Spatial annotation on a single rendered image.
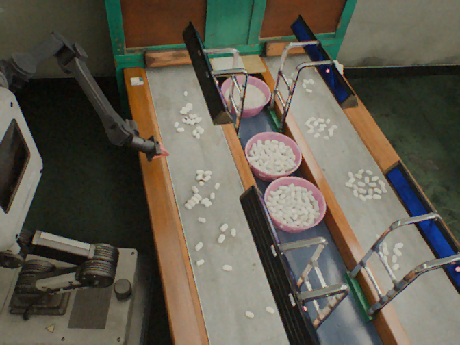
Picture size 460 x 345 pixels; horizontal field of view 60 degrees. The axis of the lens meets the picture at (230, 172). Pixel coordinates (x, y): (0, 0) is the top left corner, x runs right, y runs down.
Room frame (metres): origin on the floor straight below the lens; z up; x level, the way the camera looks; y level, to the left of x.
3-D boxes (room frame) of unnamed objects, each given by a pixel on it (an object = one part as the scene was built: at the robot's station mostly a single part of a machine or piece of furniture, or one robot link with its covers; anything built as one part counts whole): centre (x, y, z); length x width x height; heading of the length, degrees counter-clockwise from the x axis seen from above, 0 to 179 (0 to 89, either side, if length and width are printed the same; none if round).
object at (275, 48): (2.05, -0.23, 0.83); 0.30 x 0.06 x 0.07; 113
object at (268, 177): (1.26, -0.19, 0.72); 0.27 x 0.27 x 0.10
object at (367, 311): (0.69, -0.64, 0.90); 0.20 x 0.19 x 0.45; 23
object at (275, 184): (1.00, -0.30, 0.72); 0.27 x 0.27 x 0.10
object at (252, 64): (1.87, 0.07, 0.77); 0.33 x 0.15 x 0.01; 113
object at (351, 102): (1.62, -0.34, 1.08); 0.62 x 0.08 x 0.07; 23
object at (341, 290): (0.53, -0.28, 0.90); 0.20 x 0.19 x 0.45; 23
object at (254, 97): (1.67, -0.02, 0.71); 0.22 x 0.22 x 0.06
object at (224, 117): (1.40, 0.18, 1.08); 0.62 x 0.08 x 0.07; 23
